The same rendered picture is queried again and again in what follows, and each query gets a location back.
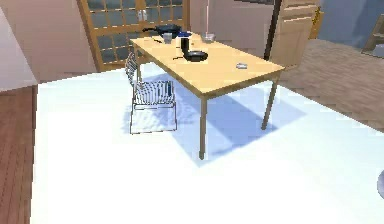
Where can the grey glass cup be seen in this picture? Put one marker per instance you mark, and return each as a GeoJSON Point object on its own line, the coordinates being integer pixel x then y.
{"type": "Point", "coordinates": [167, 38]}

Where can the wooden glass-pane cabinet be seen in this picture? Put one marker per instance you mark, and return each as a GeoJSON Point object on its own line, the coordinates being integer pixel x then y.
{"type": "Point", "coordinates": [110, 30]}

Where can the grey round object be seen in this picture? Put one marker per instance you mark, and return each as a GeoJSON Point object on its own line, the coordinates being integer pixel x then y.
{"type": "Point", "coordinates": [381, 184]}

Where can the small grey flat object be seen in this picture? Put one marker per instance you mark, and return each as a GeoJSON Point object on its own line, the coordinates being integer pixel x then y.
{"type": "Point", "coordinates": [241, 66]}

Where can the light wooden door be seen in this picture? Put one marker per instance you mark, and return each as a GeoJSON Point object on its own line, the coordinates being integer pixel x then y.
{"type": "Point", "coordinates": [295, 30]}

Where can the light wooden table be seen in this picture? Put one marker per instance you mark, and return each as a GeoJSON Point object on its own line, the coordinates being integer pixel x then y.
{"type": "Point", "coordinates": [213, 66]}

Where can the wooden shelf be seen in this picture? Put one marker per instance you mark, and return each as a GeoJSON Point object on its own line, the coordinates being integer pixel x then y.
{"type": "Point", "coordinates": [375, 36]}

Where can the blue dish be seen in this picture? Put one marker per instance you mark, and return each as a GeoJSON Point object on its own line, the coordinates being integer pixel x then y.
{"type": "Point", "coordinates": [184, 34]}

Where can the grey bowl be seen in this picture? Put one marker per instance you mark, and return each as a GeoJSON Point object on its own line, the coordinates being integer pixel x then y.
{"type": "Point", "coordinates": [208, 37]}

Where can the black round pan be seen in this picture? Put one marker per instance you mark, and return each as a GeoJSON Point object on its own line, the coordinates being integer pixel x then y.
{"type": "Point", "coordinates": [196, 55]}

